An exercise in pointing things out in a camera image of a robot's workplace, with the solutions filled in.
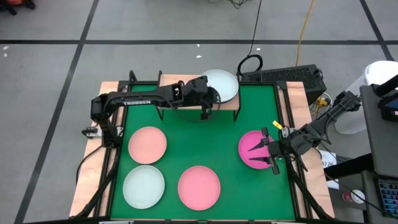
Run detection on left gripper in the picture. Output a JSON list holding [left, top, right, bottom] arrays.
[[183, 76, 220, 121]]

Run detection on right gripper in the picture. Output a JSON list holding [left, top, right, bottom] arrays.
[[248, 126, 312, 175]]

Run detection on magenta plate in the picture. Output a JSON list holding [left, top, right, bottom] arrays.
[[238, 130, 276, 170]]

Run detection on pink plate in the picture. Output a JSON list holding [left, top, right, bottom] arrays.
[[177, 166, 222, 212]]

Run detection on salmon plate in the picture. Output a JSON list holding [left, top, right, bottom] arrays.
[[127, 126, 168, 165]]

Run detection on pale mint plate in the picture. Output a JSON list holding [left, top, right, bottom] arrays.
[[123, 164, 165, 210]]

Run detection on wooden shelf with black legs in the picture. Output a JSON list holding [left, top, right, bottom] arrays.
[[157, 73, 243, 123]]

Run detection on green table mat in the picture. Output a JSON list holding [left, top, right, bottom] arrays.
[[110, 84, 296, 220]]

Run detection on white paper sheet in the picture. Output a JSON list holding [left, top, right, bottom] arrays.
[[317, 149, 340, 190]]

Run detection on yellow plug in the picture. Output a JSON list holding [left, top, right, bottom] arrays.
[[314, 96, 330, 109]]

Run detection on red white round lid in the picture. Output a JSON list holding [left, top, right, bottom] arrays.
[[341, 189, 366, 203]]

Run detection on grey desk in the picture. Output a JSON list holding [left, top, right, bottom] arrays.
[[359, 83, 398, 224]]

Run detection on black keyboard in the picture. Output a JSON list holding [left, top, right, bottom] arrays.
[[377, 177, 398, 218]]

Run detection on dark screen device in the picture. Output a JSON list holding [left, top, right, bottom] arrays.
[[371, 73, 398, 123]]

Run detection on white round bin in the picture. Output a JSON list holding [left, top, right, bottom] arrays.
[[335, 60, 398, 135]]

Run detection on orange black item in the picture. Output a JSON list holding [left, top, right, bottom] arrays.
[[0, 0, 37, 16]]

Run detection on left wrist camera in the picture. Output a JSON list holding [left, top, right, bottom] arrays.
[[167, 83, 185, 105]]

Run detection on black hanging cable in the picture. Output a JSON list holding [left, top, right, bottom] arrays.
[[236, 0, 264, 78]]

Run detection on yellow hanging cable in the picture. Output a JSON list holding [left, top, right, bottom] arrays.
[[294, 0, 317, 68]]

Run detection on black metal rig frame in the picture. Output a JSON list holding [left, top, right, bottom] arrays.
[[70, 70, 336, 224]]

